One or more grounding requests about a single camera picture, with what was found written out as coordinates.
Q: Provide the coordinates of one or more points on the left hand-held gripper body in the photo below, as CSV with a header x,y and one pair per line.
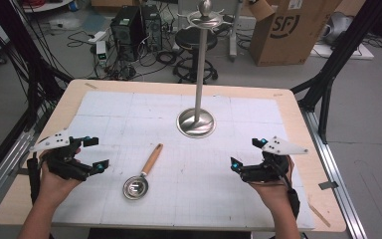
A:
x,y
63,164

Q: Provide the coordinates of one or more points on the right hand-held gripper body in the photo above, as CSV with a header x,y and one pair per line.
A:
x,y
265,169

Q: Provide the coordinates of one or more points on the person's left hand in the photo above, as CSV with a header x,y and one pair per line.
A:
x,y
54,187

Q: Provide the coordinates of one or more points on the person's right hand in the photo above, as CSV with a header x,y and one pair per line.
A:
x,y
275,192

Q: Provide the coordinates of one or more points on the grey tape piece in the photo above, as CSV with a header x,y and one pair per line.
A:
x,y
328,185

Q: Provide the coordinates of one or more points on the white grid mat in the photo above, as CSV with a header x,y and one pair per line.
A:
x,y
152,109

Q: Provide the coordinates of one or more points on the thin wooden stick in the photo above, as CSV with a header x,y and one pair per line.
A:
x,y
319,215

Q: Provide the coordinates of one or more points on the white device with green display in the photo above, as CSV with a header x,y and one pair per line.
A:
x,y
101,53

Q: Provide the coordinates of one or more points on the tall metal hanging stand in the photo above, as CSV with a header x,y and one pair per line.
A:
x,y
199,66

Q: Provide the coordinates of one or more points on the white power strip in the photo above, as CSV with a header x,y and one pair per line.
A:
x,y
96,36

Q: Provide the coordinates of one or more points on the large cardboard box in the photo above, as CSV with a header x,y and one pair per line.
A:
x,y
288,36

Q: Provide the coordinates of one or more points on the white metal pole stand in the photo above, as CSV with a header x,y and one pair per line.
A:
x,y
234,33

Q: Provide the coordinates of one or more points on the black computer tower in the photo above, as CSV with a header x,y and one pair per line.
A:
x,y
152,26
126,30

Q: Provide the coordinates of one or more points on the white flat board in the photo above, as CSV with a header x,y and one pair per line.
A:
x,y
341,51

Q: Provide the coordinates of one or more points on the black round stool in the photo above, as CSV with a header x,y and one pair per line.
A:
x,y
189,40

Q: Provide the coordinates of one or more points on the aluminium rail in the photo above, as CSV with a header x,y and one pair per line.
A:
x,y
3,169
335,172

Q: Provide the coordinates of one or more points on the black metal frame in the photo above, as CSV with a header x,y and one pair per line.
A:
x,y
338,49
33,66

